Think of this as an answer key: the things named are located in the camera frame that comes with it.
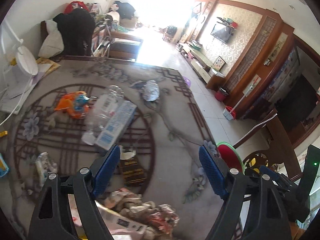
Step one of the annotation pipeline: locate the red bin with green rim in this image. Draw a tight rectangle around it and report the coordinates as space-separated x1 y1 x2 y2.
217 142 245 173

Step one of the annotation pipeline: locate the blue white toothpaste box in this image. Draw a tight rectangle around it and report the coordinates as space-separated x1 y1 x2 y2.
95 100 137 154

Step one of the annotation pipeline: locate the small red trash can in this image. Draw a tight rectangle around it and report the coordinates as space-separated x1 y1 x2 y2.
215 87 228 102

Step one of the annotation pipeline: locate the white cloth bag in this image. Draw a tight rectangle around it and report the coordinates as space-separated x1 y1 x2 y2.
38 19 65 59

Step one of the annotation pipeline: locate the yellow framed book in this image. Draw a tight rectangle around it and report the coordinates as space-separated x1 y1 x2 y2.
35 57 60 81

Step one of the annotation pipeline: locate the wooden dining chair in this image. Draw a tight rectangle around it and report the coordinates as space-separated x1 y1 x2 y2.
233 109 302 181

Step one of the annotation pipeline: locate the red dustpan with broom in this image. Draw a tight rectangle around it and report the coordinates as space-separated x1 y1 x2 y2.
223 85 253 121

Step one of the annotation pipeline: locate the clear plastic water bottle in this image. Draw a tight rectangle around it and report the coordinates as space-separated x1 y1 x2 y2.
81 85 124 145

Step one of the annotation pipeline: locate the wooden sofa bench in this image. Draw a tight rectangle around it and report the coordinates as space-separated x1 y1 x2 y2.
94 27 143 62

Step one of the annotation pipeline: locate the blue phone stand toy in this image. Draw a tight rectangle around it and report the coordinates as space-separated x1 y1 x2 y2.
0 129 11 179

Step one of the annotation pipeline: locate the white desk lamp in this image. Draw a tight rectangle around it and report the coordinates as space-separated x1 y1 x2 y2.
1 20 38 74

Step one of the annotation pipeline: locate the purple plastic stool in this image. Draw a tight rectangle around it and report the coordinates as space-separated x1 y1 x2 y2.
183 76 191 88

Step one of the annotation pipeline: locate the small white yellow wrapper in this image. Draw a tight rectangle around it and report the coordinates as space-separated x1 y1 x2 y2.
35 152 58 187

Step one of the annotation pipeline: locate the tv cabinet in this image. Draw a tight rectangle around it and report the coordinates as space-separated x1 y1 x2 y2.
178 43 225 91

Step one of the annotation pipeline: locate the orange snack bag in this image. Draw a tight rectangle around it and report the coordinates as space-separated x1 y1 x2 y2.
54 91 89 119

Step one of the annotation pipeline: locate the brown cigarette pack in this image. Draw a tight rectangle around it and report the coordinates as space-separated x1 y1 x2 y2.
119 145 146 187

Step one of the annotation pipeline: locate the silver foil wrapper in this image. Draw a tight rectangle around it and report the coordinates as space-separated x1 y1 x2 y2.
130 80 160 102

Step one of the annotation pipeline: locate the white lamp cable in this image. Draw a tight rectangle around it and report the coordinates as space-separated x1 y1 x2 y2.
0 74 33 128

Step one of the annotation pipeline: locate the brown paper bag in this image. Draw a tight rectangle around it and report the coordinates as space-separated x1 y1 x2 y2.
103 188 180 239

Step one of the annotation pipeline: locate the black clothes pile on chair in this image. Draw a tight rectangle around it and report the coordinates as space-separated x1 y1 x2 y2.
53 8 95 56

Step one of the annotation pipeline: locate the wall mounted television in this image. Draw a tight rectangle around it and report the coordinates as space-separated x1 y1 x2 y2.
210 22 234 43

